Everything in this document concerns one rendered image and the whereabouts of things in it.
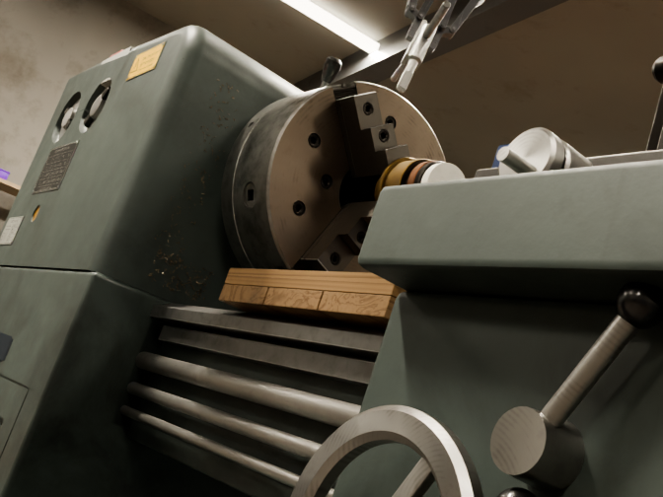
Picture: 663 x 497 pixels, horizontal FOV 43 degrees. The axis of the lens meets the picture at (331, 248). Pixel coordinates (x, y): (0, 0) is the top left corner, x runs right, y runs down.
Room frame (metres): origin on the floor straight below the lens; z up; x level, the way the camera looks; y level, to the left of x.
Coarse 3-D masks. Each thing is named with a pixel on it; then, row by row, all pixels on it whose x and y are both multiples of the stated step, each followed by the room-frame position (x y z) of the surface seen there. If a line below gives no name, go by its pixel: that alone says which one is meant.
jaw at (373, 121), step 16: (336, 96) 1.03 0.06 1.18; (352, 96) 1.00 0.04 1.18; (368, 96) 1.00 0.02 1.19; (352, 112) 1.01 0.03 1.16; (368, 112) 1.01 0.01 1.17; (352, 128) 1.02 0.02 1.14; (368, 128) 1.00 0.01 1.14; (384, 128) 1.00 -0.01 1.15; (352, 144) 1.03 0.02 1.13; (368, 144) 1.01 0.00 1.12; (384, 144) 1.01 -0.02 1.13; (352, 160) 1.05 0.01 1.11; (368, 160) 1.02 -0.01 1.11; (384, 160) 0.99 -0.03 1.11; (352, 176) 1.06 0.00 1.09; (368, 176) 1.03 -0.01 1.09
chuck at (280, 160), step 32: (320, 96) 1.01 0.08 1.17; (384, 96) 1.06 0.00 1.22; (256, 128) 1.06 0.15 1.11; (288, 128) 1.00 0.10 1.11; (320, 128) 1.02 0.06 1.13; (416, 128) 1.10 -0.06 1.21; (256, 160) 1.03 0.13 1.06; (288, 160) 1.01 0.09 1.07; (320, 160) 1.03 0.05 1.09; (288, 192) 1.02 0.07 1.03; (320, 192) 1.04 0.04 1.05; (256, 224) 1.04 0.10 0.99; (288, 224) 1.02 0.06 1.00; (320, 224) 1.05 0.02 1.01; (256, 256) 1.08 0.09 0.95; (288, 256) 1.03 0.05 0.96
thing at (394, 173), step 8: (400, 160) 0.99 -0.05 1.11; (408, 160) 1.00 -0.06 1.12; (416, 160) 0.97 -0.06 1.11; (424, 160) 0.97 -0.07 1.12; (392, 168) 0.99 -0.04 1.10; (400, 168) 0.97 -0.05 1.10; (408, 168) 0.96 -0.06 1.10; (416, 168) 0.95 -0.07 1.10; (424, 168) 0.94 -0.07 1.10; (384, 176) 0.98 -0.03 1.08; (392, 176) 0.98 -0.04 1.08; (400, 176) 0.96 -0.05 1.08; (408, 176) 0.96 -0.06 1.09; (416, 176) 0.94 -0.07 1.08; (376, 184) 1.02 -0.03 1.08; (384, 184) 0.99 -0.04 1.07; (392, 184) 0.97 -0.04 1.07; (400, 184) 0.96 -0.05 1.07; (376, 192) 1.02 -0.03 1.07; (376, 200) 1.02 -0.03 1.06
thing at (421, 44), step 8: (424, 24) 1.13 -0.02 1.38; (416, 40) 1.13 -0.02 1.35; (424, 40) 1.13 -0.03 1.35; (416, 48) 1.13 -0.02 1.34; (424, 48) 1.13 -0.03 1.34; (408, 56) 1.13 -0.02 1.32; (416, 56) 1.12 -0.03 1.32; (408, 64) 1.13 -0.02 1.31; (416, 64) 1.13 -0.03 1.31; (408, 72) 1.13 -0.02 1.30; (400, 80) 1.13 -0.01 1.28; (408, 80) 1.13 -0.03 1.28; (400, 88) 1.13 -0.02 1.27
